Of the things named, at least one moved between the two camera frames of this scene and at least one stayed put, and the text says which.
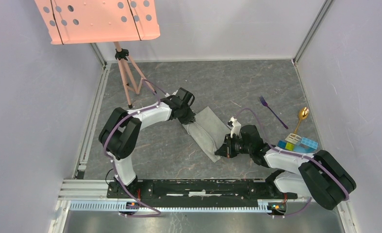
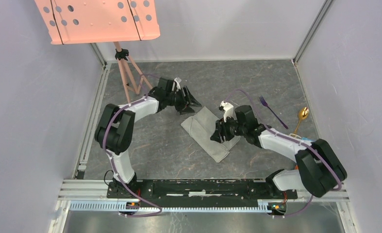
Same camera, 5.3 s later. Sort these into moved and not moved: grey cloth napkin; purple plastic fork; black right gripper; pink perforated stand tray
Moved: black right gripper
Not moved: purple plastic fork; pink perforated stand tray; grey cloth napkin
